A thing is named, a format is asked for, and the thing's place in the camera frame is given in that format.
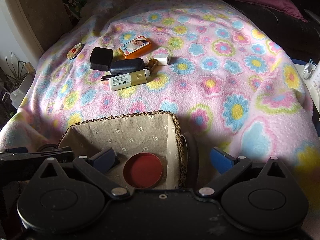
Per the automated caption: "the potted aloe plant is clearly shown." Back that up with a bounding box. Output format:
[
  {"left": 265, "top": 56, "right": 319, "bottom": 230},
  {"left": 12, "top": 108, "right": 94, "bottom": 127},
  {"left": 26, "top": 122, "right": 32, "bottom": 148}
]
[{"left": 1, "top": 51, "right": 35, "bottom": 92}]

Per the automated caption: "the white usb charger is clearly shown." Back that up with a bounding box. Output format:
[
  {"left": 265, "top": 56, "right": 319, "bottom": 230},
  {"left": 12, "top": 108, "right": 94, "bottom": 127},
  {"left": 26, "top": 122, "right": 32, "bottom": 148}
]
[{"left": 153, "top": 54, "right": 171, "bottom": 66}]

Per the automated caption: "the oval yellow tin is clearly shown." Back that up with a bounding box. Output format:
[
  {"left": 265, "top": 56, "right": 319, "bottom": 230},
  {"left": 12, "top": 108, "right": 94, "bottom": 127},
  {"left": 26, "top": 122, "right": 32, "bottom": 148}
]
[{"left": 66, "top": 42, "right": 82, "bottom": 60}]

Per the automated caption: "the black square box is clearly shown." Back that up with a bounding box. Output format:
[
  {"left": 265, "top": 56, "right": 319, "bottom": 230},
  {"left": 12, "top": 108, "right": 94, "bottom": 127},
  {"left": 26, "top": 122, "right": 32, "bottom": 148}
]
[{"left": 90, "top": 47, "right": 113, "bottom": 72}]

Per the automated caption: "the orange toothpaste tin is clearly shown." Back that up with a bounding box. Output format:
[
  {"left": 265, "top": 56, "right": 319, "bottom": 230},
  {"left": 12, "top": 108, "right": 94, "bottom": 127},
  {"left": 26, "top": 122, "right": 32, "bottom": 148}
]
[{"left": 119, "top": 36, "right": 152, "bottom": 59}]

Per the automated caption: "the floral fleece blanket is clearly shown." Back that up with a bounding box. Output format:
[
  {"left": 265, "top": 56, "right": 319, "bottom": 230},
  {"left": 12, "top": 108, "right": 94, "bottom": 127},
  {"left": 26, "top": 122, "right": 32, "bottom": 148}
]
[{"left": 1, "top": 0, "right": 319, "bottom": 215}]

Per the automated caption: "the white and gold tube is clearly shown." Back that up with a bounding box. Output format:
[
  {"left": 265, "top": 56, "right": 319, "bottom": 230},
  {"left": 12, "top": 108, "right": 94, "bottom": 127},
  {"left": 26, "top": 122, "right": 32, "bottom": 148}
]
[{"left": 109, "top": 69, "right": 150, "bottom": 91}]

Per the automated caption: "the round maroon compact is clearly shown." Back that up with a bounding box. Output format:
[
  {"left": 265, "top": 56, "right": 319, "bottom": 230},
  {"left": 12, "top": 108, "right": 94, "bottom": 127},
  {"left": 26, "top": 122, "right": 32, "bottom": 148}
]
[{"left": 123, "top": 152, "right": 163, "bottom": 189}]

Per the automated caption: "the small amber bottle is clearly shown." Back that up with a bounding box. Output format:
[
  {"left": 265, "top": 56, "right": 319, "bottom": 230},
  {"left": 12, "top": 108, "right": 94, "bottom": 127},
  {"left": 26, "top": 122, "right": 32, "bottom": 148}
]
[{"left": 144, "top": 59, "right": 158, "bottom": 76}]

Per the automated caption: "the woven basket with fabric liner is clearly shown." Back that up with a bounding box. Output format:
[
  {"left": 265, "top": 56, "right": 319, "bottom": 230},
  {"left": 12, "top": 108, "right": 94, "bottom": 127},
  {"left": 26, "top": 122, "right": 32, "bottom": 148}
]
[{"left": 37, "top": 110, "right": 198, "bottom": 190}]

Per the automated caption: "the white squeeze bottle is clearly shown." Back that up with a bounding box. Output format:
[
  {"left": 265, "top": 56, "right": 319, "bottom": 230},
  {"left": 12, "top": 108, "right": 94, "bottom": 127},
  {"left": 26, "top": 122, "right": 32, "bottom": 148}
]
[{"left": 2, "top": 88, "right": 25, "bottom": 109}]

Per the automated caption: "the dark blue glasses case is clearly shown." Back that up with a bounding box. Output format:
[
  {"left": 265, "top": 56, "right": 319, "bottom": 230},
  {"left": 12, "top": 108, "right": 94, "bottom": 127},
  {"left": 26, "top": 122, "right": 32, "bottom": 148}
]
[{"left": 109, "top": 58, "right": 145, "bottom": 75}]

